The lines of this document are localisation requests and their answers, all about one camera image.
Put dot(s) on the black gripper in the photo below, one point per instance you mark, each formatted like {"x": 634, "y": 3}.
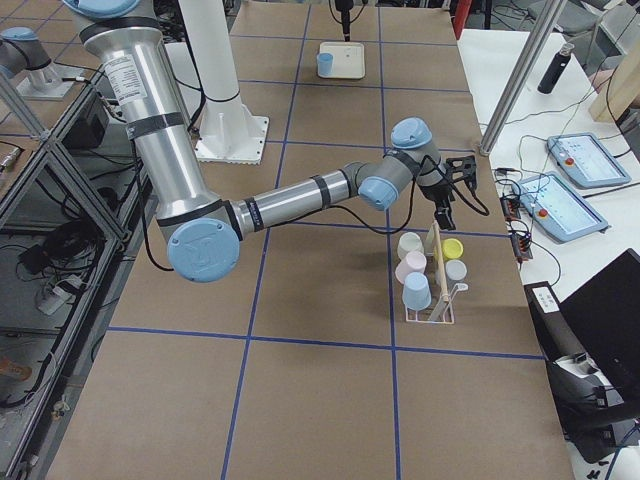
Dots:
{"x": 344, "y": 15}
{"x": 433, "y": 192}

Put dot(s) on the yellow plastic cup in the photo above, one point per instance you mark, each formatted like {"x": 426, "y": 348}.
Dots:
{"x": 449, "y": 249}

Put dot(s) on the white plastic cup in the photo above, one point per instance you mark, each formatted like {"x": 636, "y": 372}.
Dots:
{"x": 409, "y": 242}

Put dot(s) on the pink plastic cup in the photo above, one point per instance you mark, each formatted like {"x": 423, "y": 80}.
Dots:
{"x": 413, "y": 262}

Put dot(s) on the grey plastic cup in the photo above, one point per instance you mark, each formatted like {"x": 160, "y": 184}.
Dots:
{"x": 455, "y": 271}

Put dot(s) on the light blue cup front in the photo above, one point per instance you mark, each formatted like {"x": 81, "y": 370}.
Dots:
{"x": 416, "y": 293}

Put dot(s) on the light blue cup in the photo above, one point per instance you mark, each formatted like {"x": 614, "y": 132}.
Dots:
{"x": 416, "y": 293}
{"x": 324, "y": 64}

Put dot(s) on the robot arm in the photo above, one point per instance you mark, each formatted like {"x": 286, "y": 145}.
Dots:
{"x": 203, "y": 231}

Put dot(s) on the light blue cup back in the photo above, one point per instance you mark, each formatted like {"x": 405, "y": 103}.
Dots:
{"x": 324, "y": 64}

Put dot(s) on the cream plastic tray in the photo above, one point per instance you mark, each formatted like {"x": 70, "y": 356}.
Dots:
{"x": 348, "y": 59}

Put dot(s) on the teach pendant near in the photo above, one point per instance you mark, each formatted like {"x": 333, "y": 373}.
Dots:
{"x": 558, "y": 208}

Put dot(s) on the teach pendant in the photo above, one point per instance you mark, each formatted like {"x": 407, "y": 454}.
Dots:
{"x": 586, "y": 161}
{"x": 558, "y": 208}

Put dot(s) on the teach pendant far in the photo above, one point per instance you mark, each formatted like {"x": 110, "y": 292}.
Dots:
{"x": 586, "y": 161}

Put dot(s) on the black water bottle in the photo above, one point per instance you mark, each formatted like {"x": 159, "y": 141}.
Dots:
{"x": 556, "y": 68}

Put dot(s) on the black laptop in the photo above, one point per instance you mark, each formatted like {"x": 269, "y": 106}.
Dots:
{"x": 604, "y": 316}

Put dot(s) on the white wire cup rack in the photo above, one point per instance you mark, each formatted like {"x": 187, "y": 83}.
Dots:
{"x": 433, "y": 301}

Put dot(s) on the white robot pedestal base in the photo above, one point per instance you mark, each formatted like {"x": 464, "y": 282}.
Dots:
{"x": 228, "y": 132}

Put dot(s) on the aluminium frame post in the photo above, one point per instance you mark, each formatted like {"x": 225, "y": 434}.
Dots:
{"x": 532, "y": 48}

